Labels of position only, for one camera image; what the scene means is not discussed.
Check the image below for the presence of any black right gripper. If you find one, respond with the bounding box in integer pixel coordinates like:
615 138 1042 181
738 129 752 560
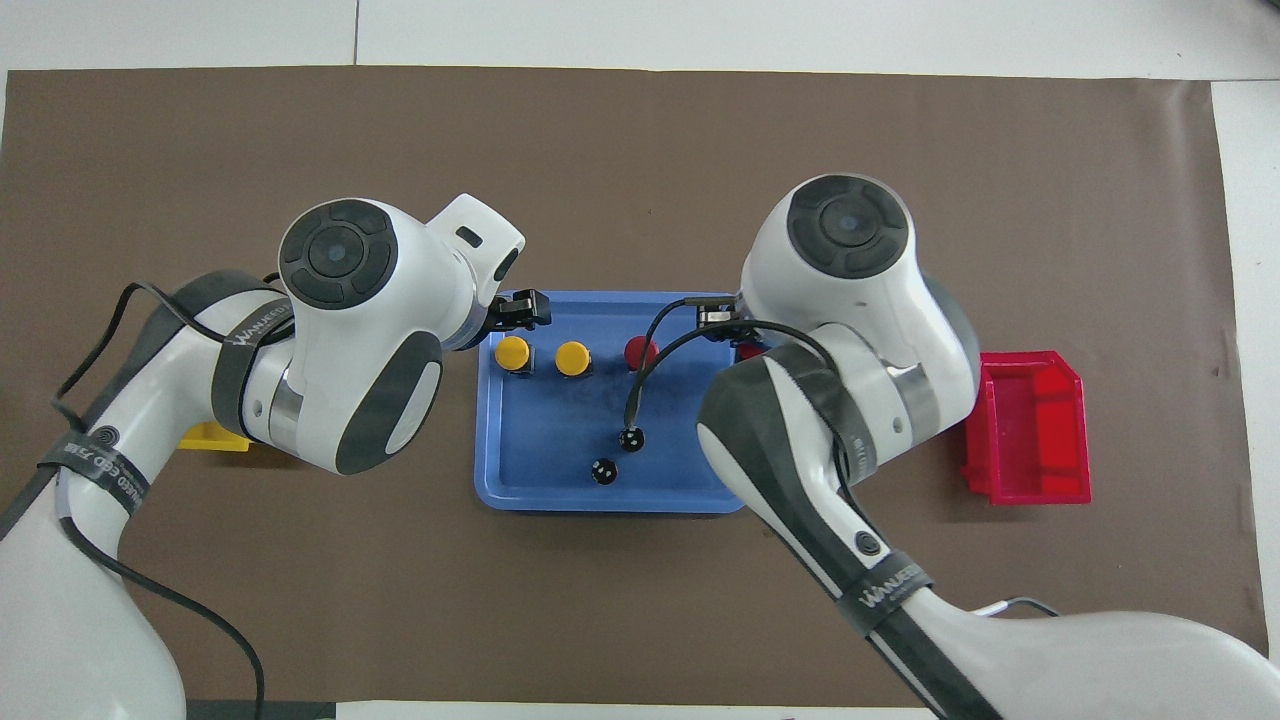
698 294 763 347

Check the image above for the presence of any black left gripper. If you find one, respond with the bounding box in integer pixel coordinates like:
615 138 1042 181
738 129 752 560
486 288 554 337

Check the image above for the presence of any blue plastic tray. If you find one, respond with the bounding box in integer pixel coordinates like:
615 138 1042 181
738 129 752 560
474 290 763 515

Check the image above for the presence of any brown paper mat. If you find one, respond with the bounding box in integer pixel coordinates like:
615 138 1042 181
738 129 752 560
0 67 1257 707

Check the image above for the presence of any red plastic bin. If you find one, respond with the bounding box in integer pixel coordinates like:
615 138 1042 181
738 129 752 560
962 350 1092 507

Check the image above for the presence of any yellow plastic bin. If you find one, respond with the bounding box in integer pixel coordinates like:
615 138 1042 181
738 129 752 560
177 420 254 455

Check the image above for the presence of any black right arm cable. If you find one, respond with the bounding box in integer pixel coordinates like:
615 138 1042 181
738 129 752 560
622 295 1063 619

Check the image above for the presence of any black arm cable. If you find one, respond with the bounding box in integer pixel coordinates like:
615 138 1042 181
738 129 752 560
50 282 269 720
622 295 1063 619

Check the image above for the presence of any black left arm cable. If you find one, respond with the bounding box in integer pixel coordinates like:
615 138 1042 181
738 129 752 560
50 282 269 720

